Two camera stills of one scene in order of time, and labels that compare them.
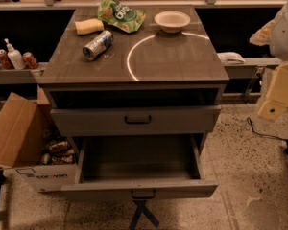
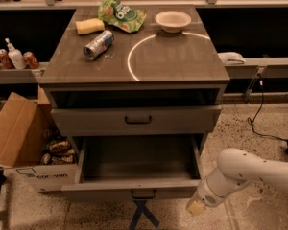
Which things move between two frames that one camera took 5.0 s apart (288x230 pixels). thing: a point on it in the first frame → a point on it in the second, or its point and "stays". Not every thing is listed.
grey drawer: [135, 120] stays
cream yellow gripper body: [285, 35] → [205, 195]
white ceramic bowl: [172, 21] stays
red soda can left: [4, 59] stays
